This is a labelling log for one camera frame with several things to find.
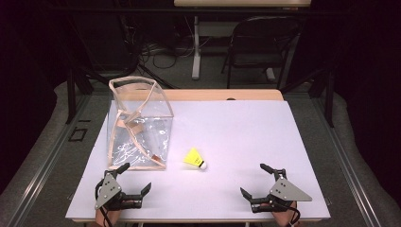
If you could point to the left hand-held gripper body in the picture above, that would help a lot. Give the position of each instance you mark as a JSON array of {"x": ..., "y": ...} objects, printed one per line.
[{"x": 108, "y": 189}]

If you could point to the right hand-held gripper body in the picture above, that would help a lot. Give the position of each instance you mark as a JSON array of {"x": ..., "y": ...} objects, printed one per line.
[{"x": 285, "y": 190}]

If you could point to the transparent bag with beige trim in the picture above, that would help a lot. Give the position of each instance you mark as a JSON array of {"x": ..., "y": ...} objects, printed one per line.
[{"x": 148, "y": 126}]

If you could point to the yellow shuttlecock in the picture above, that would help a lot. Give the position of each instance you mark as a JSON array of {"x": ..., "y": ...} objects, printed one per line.
[{"x": 193, "y": 157}]

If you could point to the person's right hand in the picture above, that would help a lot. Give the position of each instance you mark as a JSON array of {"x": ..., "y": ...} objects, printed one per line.
[{"x": 285, "y": 219}]

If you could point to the person's left hand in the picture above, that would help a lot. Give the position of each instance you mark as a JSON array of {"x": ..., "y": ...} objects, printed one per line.
[{"x": 102, "y": 219}]

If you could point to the white table mat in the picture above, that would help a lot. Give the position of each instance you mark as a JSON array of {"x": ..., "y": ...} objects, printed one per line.
[{"x": 236, "y": 142}]

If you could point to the black metal stand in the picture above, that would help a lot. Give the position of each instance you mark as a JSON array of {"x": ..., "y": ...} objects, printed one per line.
[
  {"x": 329, "y": 97},
  {"x": 71, "y": 94}
]

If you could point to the wooden table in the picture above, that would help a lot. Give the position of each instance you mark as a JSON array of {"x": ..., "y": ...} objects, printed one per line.
[{"x": 205, "y": 94}]

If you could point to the black folding chair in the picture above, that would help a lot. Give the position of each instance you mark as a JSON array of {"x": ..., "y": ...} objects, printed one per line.
[{"x": 261, "y": 38}]

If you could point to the white desk with metal leg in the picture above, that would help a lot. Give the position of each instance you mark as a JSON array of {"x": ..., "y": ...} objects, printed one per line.
[{"x": 196, "y": 47}]

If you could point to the metal floor rail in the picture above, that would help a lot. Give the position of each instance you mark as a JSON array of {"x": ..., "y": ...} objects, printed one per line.
[
  {"x": 47, "y": 164},
  {"x": 346, "y": 164}
]

